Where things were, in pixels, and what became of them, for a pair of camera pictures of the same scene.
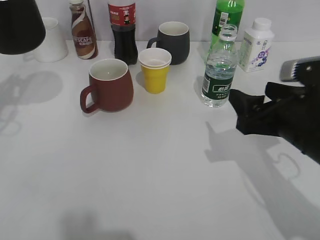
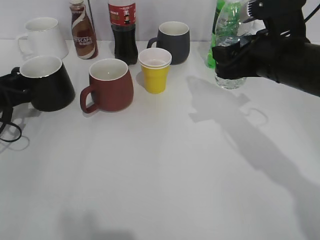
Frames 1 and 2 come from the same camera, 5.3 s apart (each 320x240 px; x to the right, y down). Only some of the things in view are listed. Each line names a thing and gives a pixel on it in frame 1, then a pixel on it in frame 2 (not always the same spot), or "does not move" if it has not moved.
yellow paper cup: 155,79 does not move
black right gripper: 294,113 to 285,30
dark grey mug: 174,36 does not move
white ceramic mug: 53,48 does not move
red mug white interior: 111,85 does not move
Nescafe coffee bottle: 83,29 does not move
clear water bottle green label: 221,66 to 230,27
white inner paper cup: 154,57 does not move
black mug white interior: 22,27 to 50,87
